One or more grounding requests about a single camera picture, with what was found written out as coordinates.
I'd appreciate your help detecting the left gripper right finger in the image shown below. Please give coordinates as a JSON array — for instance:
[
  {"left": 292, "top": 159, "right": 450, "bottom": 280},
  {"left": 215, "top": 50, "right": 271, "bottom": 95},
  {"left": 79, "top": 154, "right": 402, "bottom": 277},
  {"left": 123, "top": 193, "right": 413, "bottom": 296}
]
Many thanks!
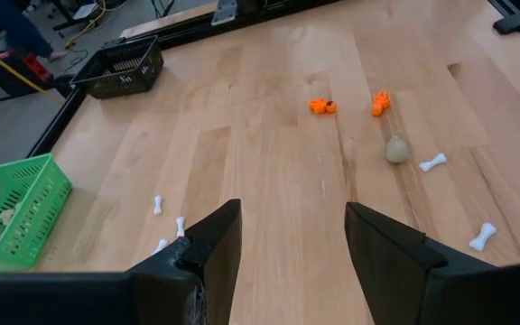
[{"left": 344, "top": 201, "right": 520, "bottom": 325}]

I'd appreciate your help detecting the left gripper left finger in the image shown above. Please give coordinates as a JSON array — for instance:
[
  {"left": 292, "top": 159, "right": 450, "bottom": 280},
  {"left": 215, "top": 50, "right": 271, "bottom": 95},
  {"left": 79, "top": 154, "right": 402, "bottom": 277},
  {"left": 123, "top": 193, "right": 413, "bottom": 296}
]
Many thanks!
[{"left": 0, "top": 199, "right": 244, "bottom": 325}]

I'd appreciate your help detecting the orange pumpkin-head skeleton figure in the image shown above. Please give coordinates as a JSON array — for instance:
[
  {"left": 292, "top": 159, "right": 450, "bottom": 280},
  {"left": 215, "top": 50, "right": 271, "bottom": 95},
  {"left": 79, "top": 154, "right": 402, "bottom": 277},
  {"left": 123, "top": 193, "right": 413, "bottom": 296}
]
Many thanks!
[
  {"left": 309, "top": 97, "right": 339, "bottom": 116},
  {"left": 371, "top": 90, "right": 393, "bottom": 118}
]

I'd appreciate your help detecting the green plastic basket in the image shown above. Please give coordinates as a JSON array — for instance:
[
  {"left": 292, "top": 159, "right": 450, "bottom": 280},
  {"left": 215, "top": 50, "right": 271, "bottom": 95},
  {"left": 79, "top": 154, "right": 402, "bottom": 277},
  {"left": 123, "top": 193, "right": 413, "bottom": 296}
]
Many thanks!
[{"left": 0, "top": 153, "right": 73, "bottom": 272}]

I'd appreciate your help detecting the black plastic basket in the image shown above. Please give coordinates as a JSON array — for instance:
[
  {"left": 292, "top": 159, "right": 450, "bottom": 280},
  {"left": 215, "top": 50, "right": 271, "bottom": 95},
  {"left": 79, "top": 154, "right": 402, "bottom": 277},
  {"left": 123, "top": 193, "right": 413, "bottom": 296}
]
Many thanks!
[{"left": 69, "top": 34, "right": 165, "bottom": 100}]

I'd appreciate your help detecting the red device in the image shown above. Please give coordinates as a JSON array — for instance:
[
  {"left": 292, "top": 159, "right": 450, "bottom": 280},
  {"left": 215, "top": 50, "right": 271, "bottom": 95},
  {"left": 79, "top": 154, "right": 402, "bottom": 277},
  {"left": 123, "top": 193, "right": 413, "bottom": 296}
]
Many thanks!
[{"left": 22, "top": 52, "right": 54, "bottom": 83}]

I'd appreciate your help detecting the white box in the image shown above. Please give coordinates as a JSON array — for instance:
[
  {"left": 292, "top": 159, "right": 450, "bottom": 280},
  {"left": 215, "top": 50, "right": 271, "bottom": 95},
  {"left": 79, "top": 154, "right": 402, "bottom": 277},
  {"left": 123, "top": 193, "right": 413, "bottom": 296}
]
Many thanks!
[{"left": 72, "top": 2, "right": 100, "bottom": 20}]

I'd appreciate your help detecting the person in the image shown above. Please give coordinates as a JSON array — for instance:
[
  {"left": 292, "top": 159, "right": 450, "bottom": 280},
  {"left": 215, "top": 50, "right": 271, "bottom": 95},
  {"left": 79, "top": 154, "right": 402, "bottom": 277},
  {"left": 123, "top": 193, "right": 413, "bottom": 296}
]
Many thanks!
[{"left": 0, "top": 0, "right": 70, "bottom": 63}]

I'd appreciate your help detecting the silver metal mounting plate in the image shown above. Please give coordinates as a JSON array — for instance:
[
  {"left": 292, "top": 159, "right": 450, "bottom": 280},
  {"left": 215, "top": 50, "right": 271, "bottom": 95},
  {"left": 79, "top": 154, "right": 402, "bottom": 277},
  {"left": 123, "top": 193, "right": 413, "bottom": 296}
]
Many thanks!
[{"left": 210, "top": 0, "right": 239, "bottom": 26}]

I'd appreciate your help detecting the black table frame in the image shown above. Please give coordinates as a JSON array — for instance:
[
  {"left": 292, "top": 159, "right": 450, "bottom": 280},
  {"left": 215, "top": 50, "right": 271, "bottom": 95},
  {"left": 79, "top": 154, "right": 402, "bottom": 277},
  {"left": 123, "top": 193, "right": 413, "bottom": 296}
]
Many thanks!
[{"left": 27, "top": 0, "right": 520, "bottom": 159}]

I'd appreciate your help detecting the yellow hanging strap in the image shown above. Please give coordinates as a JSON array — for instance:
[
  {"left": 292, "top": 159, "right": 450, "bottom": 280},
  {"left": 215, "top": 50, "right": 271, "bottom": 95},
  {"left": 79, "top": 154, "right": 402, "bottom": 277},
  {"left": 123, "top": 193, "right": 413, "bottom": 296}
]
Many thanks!
[{"left": 0, "top": 39, "right": 65, "bottom": 104}]

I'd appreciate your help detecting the yellow floor cable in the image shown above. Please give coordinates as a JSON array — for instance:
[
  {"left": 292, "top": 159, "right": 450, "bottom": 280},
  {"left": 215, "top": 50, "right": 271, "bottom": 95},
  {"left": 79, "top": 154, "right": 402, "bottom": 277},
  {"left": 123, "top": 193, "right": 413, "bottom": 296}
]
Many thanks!
[{"left": 64, "top": 0, "right": 107, "bottom": 50}]

